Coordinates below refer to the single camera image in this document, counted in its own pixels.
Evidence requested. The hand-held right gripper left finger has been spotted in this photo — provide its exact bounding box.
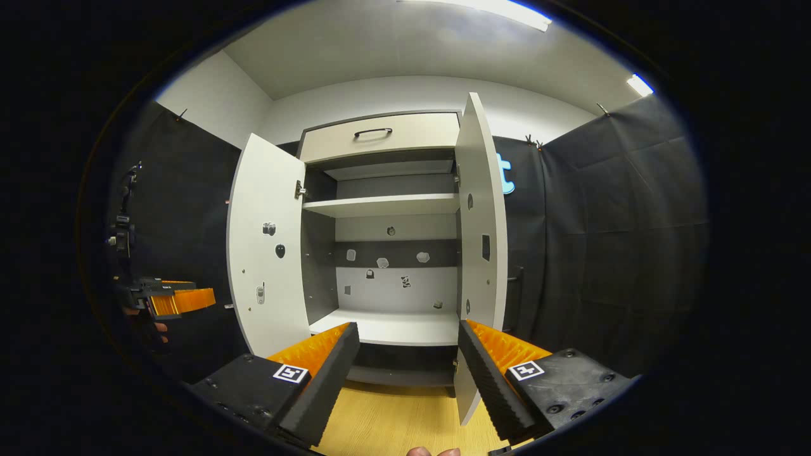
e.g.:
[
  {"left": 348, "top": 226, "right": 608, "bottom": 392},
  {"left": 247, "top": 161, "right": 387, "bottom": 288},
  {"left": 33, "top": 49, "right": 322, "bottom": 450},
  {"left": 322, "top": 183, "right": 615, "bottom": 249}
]
[{"left": 190, "top": 322, "right": 361, "bottom": 449}]

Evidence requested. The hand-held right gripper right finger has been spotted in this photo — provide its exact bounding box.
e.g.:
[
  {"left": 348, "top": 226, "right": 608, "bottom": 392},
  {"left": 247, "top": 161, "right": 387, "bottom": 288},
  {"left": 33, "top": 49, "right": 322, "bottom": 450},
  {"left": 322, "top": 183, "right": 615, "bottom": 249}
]
[{"left": 457, "top": 319, "right": 641, "bottom": 447}]

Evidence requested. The beige double-door shoe cabinet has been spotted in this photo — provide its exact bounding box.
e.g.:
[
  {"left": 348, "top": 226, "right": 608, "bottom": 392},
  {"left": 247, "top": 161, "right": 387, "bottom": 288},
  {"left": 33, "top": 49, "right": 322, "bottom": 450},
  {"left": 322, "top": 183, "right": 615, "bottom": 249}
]
[{"left": 297, "top": 111, "right": 462, "bottom": 388}]

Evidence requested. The beige cabinet door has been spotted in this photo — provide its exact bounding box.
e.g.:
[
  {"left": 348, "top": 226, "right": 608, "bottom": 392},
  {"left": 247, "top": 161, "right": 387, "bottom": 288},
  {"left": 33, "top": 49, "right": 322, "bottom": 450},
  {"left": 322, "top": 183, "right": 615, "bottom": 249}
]
[
  {"left": 454, "top": 92, "right": 509, "bottom": 426},
  {"left": 227, "top": 132, "right": 312, "bottom": 358}
]

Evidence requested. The white cabinet shelf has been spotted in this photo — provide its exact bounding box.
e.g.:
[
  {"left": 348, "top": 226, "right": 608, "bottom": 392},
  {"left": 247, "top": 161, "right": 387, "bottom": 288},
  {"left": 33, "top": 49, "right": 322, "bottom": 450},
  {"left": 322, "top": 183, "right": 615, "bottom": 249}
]
[{"left": 302, "top": 193, "right": 460, "bottom": 219}]

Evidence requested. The beige cabinet drawer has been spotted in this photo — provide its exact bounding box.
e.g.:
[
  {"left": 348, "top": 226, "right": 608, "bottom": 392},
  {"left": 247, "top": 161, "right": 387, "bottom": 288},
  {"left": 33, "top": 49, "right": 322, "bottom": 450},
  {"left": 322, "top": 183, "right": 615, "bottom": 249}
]
[{"left": 299, "top": 113, "right": 461, "bottom": 164}]

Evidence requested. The black backdrop cloth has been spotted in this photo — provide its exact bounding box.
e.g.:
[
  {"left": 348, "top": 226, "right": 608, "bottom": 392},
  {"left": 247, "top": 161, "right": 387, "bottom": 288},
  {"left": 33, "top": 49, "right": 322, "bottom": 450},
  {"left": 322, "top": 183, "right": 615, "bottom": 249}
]
[{"left": 105, "top": 95, "right": 709, "bottom": 381}]

